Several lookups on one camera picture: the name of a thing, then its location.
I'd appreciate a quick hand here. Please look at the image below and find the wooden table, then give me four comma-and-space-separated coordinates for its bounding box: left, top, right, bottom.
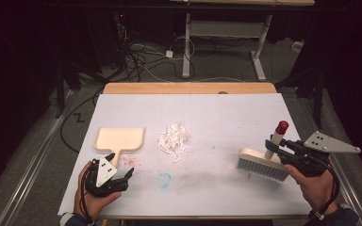
102, 81, 278, 95

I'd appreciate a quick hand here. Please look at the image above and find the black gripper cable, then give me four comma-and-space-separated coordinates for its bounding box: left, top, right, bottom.
79, 161, 99, 225
317, 158, 341, 220

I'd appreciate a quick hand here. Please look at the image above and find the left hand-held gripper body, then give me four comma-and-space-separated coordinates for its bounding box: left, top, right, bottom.
84, 155, 130, 199

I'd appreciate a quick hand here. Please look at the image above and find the person's right hand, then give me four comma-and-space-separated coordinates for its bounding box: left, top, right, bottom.
284, 162, 339, 215

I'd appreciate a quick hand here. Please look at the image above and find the black metal stand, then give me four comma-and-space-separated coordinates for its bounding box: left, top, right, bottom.
54, 57, 68, 120

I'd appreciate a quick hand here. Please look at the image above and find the cream plastic dustpan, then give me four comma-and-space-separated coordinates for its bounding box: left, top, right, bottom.
92, 126, 146, 168

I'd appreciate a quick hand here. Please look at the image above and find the white metal desk frame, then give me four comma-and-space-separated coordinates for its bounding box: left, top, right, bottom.
181, 11, 273, 82

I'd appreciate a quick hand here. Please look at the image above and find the tangle of floor cables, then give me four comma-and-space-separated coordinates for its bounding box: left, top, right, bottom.
112, 18, 199, 83

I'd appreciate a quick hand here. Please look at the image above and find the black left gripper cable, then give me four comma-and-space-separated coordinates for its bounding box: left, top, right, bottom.
79, 161, 99, 225

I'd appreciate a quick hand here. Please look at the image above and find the cream brush with red-capped handle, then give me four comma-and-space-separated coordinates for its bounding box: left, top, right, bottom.
237, 120, 290, 183

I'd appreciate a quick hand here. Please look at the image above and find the metal floor rail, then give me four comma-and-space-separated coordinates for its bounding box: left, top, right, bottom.
328, 150, 362, 226
0, 89, 75, 226

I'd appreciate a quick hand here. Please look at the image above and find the black floor cable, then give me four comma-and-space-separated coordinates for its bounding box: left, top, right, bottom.
58, 89, 106, 155

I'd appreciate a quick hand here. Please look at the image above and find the person's left hand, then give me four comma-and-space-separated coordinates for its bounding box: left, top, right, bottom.
73, 160, 123, 221

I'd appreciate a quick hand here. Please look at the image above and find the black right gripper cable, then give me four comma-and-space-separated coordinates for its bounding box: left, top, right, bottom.
317, 158, 341, 220

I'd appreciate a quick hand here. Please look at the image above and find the small white box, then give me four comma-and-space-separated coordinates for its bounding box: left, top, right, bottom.
291, 40, 304, 54

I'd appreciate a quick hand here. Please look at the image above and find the pile of white paper scraps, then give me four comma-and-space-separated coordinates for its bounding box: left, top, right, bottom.
156, 123, 190, 164

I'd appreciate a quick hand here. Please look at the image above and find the white sheet table cover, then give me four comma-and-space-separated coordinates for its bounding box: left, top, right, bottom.
58, 92, 312, 218

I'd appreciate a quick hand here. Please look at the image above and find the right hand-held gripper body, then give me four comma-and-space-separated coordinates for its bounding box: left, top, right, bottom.
277, 130, 362, 177

